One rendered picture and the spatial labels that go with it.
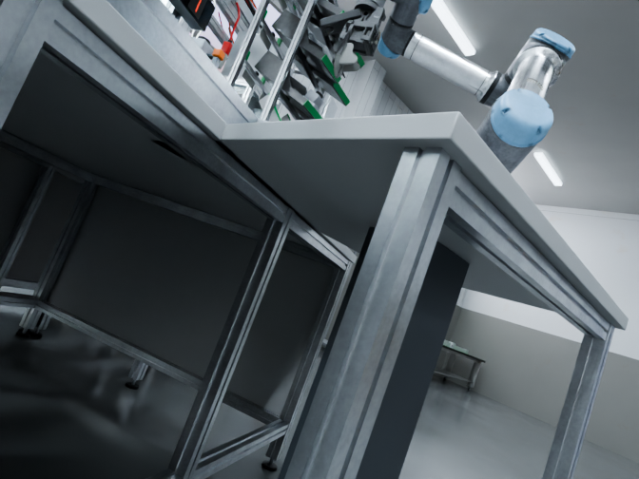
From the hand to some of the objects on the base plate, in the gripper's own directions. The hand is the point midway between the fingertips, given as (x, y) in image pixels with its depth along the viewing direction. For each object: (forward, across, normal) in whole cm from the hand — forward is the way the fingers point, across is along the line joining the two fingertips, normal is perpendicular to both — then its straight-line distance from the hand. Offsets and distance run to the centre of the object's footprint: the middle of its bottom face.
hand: (335, 72), depth 119 cm
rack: (+37, +31, +32) cm, 58 cm away
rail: (+37, -32, +4) cm, 49 cm away
